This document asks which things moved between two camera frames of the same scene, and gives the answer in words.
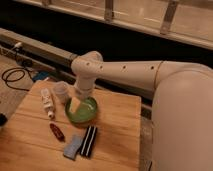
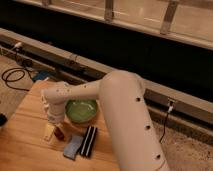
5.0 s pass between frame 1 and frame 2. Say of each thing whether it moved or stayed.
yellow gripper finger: moved
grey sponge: stayed
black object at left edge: stayed
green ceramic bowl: stayed
